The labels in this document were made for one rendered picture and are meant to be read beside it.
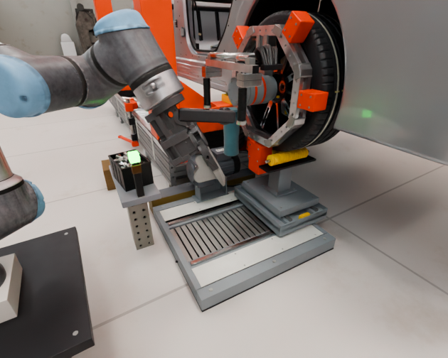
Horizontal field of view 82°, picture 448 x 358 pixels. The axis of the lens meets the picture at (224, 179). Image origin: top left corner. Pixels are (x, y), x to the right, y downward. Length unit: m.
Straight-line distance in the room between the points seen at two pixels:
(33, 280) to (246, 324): 0.84
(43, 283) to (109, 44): 0.89
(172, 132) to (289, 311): 1.01
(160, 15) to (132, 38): 1.06
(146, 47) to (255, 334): 1.09
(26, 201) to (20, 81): 0.65
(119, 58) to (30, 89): 0.15
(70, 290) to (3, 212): 0.34
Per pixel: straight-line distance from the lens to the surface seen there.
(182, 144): 0.53
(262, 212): 1.58
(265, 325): 1.27
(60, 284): 1.15
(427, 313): 1.57
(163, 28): 1.59
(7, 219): 1.06
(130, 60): 0.53
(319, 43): 1.21
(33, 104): 0.50
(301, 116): 1.20
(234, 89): 1.27
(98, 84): 0.58
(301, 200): 1.60
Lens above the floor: 1.07
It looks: 28 degrees down
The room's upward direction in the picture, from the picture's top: straight up
